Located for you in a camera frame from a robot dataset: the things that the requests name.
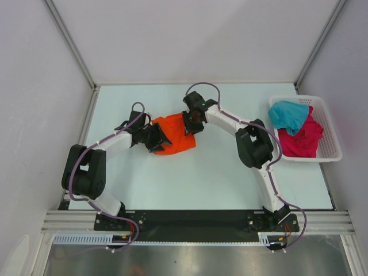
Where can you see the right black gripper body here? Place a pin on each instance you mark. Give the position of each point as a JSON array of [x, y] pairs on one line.
[[191, 122]]

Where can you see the aluminium frame rail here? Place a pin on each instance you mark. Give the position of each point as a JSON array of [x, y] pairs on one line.
[[82, 221]]

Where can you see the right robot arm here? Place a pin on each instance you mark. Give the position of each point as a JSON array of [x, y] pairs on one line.
[[253, 143]]

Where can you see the right rear frame post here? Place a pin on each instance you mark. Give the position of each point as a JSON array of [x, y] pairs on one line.
[[332, 20]]

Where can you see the teal t-shirt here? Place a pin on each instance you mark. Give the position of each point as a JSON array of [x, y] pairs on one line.
[[288, 115]]

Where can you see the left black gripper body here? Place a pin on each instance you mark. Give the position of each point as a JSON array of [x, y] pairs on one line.
[[149, 135]]

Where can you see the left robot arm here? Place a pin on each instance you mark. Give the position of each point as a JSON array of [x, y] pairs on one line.
[[84, 175]]

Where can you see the magenta t-shirt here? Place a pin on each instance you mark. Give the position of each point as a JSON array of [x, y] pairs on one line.
[[305, 143]]

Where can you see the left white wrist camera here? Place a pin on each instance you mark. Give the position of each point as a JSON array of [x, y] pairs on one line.
[[147, 119]]

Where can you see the white slotted cable duct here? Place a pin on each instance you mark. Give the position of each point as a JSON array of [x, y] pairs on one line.
[[109, 240]]

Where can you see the left rear frame post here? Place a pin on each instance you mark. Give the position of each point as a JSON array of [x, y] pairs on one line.
[[69, 41]]

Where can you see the orange t-shirt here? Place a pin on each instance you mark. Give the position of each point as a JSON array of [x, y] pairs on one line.
[[174, 129]]

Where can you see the frame post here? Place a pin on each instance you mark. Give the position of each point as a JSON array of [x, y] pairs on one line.
[[69, 41], [332, 20]]

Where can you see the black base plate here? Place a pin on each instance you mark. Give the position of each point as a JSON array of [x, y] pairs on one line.
[[206, 225]]

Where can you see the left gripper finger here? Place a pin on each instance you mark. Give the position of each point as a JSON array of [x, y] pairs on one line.
[[163, 139], [155, 149]]

